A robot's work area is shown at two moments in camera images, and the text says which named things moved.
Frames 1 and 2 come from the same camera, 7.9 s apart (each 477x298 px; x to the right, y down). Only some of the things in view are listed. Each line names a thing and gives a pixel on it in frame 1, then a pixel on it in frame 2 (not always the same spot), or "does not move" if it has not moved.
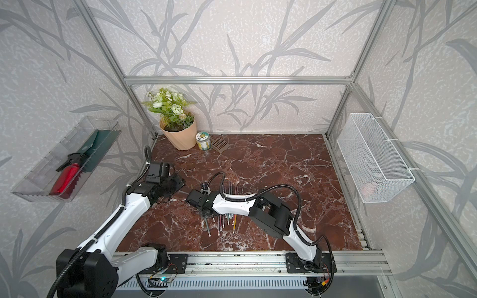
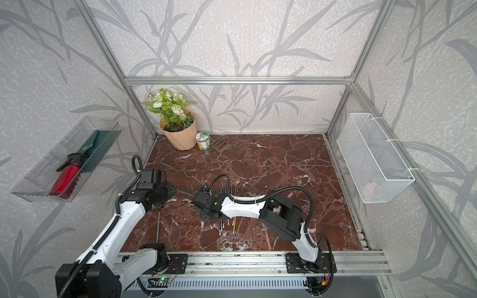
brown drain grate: [220, 144] does not move
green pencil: [208, 227] -> [158, 234]
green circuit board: [164, 279] does not move
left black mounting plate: [177, 264] does not move
